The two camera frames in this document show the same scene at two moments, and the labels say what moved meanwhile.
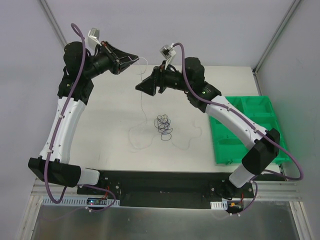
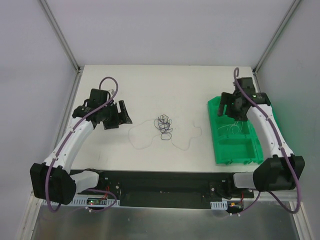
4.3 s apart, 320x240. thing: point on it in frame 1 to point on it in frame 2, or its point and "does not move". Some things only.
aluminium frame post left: [54, 21] does not move
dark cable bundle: [162, 122] does not move
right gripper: [159, 80] to [230, 106]
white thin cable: [141, 79] to [232, 126]
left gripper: [113, 58] to [116, 115]
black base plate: [166, 189] does not move
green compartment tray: [229, 146] does not move
